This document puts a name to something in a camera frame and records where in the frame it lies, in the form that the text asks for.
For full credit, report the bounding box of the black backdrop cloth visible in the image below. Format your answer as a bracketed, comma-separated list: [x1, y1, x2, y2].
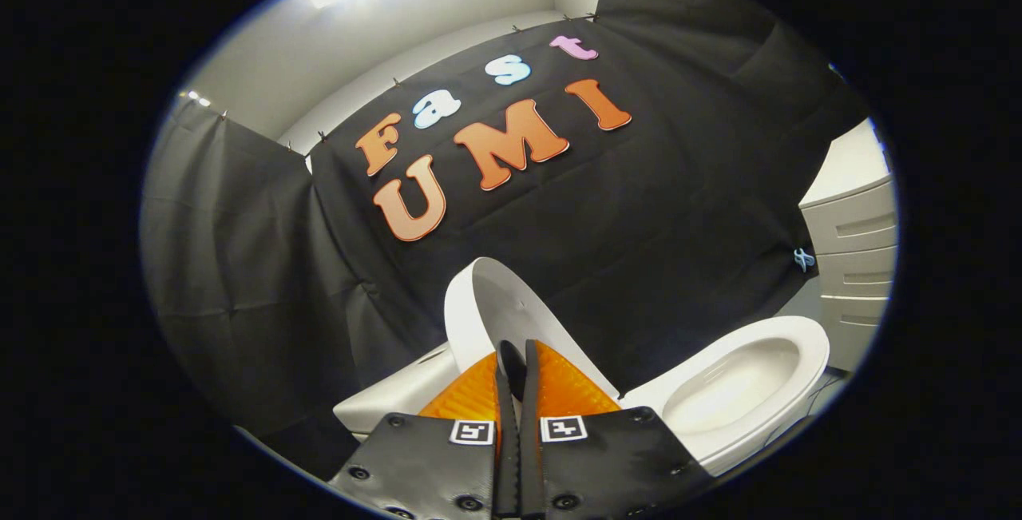
[142, 0, 871, 481]

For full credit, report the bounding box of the white toilet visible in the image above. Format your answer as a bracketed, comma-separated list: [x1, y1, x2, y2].
[334, 316, 831, 477]

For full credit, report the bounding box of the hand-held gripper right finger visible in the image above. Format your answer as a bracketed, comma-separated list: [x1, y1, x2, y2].
[519, 339, 715, 520]

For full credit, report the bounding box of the white toilet lid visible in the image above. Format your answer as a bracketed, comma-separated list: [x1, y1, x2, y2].
[444, 257, 620, 401]

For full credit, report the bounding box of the white drawer cabinet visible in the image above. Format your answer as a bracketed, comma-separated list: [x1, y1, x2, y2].
[801, 121, 899, 373]

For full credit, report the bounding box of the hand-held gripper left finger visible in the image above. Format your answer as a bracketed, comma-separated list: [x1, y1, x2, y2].
[330, 340, 520, 520]

